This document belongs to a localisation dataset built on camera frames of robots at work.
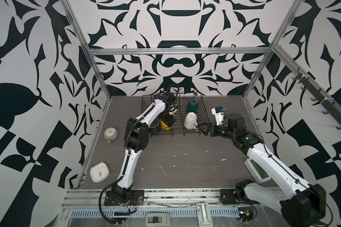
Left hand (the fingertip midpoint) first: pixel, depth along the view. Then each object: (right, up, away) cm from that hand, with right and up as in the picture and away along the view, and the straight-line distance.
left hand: (166, 118), depth 96 cm
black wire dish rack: (+9, -7, +4) cm, 12 cm away
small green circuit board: (+40, -46, -25) cm, 66 cm away
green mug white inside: (+18, +8, +3) cm, 20 cm away
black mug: (-6, -6, -6) cm, 11 cm away
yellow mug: (0, -5, -5) cm, 7 cm away
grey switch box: (-3, -45, -30) cm, 54 cm away
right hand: (+20, -2, -20) cm, 29 cm away
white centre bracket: (+19, -45, -27) cm, 56 cm away
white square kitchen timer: (-36, -29, -16) cm, 49 cm away
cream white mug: (+16, -2, -3) cm, 16 cm away
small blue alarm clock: (-36, -10, -3) cm, 38 cm away
